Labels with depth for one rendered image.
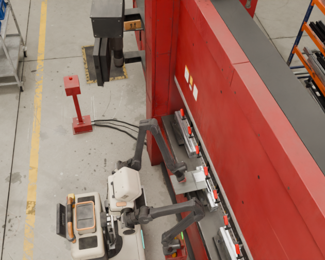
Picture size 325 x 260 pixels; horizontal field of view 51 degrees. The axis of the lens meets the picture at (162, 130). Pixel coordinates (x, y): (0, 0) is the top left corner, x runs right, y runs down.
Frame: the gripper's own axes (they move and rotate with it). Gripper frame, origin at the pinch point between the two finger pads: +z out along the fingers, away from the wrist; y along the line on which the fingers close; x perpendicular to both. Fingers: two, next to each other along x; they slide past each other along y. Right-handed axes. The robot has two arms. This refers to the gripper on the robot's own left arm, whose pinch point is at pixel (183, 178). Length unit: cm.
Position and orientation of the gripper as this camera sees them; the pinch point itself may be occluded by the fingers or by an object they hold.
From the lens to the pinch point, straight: 282.2
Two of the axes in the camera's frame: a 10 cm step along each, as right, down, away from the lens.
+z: 4.5, 4.5, 7.7
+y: -2.6, -7.6, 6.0
